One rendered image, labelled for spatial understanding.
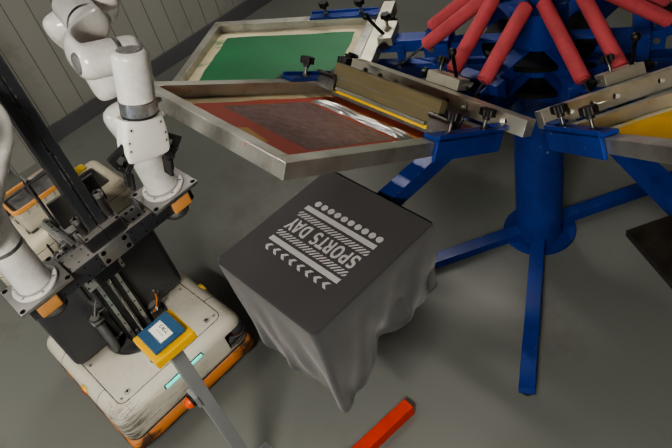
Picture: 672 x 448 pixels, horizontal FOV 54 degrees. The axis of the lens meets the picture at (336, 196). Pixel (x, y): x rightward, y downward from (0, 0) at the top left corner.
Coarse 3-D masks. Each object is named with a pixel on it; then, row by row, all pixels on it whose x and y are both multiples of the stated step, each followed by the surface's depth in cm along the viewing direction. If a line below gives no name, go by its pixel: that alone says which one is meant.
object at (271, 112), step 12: (204, 108) 165; (216, 108) 167; (228, 108) 169; (240, 108) 171; (252, 108) 173; (264, 108) 175; (276, 108) 177; (288, 108) 179; (300, 108) 182; (312, 108) 184; (324, 108) 187; (360, 108) 194; (228, 120) 159; (240, 120) 161; (252, 120) 163; (264, 120) 165; (276, 120) 166; (288, 120) 168; (300, 120) 170; (312, 120) 173; (324, 120) 175
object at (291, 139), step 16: (256, 128) 157; (272, 128) 159; (288, 128) 162; (304, 128) 164; (320, 128) 167; (336, 128) 170; (352, 128) 172; (368, 128) 175; (400, 128) 181; (272, 144) 148; (288, 144) 150; (304, 144) 152; (320, 144) 154; (336, 144) 157; (352, 144) 159; (368, 144) 161
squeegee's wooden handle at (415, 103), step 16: (336, 64) 198; (336, 80) 198; (352, 80) 194; (368, 80) 189; (384, 80) 186; (368, 96) 190; (384, 96) 186; (400, 96) 182; (416, 96) 178; (432, 96) 177; (416, 112) 179; (432, 112) 175
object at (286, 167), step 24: (168, 96) 156; (192, 96) 172; (192, 120) 149; (216, 120) 145; (240, 144) 137; (264, 144) 136; (384, 144) 151; (408, 144) 155; (432, 144) 161; (264, 168) 132; (288, 168) 129; (312, 168) 133; (336, 168) 139
